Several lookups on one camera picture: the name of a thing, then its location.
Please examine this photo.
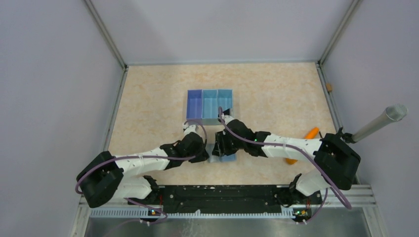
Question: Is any silver microphone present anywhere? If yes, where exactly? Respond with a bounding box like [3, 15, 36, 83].
[337, 104, 409, 144]

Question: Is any black credit card stack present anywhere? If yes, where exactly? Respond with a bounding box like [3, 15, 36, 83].
[218, 106, 232, 118]

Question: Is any blue three-compartment box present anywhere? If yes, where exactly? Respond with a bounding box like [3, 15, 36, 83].
[186, 89, 234, 125]

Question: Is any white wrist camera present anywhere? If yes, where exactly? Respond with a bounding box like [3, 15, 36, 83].
[221, 109, 235, 124]
[182, 122, 199, 137]

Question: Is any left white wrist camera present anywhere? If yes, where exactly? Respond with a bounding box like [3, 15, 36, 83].
[182, 122, 199, 137]

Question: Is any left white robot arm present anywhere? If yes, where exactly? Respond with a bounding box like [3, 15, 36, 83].
[76, 132, 209, 208]

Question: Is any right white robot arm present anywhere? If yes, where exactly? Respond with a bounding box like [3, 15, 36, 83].
[214, 118, 361, 203]

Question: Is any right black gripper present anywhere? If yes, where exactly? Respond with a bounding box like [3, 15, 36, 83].
[212, 130, 246, 157]

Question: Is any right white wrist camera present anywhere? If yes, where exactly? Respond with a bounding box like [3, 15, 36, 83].
[221, 109, 235, 124]

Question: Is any beige card holder wallet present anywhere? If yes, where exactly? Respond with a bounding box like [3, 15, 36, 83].
[206, 144, 237, 163]

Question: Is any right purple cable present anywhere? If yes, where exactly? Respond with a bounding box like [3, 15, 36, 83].
[217, 106, 352, 223]

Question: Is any orange cylindrical object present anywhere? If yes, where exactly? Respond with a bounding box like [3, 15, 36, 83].
[286, 127, 320, 165]

